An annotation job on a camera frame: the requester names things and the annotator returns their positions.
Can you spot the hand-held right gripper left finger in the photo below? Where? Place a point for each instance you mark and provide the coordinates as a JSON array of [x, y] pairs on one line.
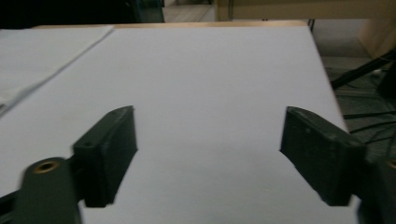
[[107, 155]]

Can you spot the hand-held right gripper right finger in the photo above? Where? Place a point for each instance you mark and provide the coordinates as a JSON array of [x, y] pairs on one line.
[[320, 152]]

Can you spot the black metal stand leg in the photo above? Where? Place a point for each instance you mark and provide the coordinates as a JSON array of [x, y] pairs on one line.
[[361, 71]]

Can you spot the white cloth sheet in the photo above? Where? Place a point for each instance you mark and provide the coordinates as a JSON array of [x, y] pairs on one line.
[[37, 56]]

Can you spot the large white table sheet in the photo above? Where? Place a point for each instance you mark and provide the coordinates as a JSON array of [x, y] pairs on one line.
[[202, 77]]

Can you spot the beige cabinet side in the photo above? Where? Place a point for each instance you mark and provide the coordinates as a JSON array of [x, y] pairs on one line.
[[379, 35]]

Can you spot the beige wooden furniture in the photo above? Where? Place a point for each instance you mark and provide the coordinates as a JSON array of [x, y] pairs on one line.
[[299, 8]]

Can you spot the dark teal bin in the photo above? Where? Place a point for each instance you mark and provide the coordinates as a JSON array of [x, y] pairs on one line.
[[148, 11]]

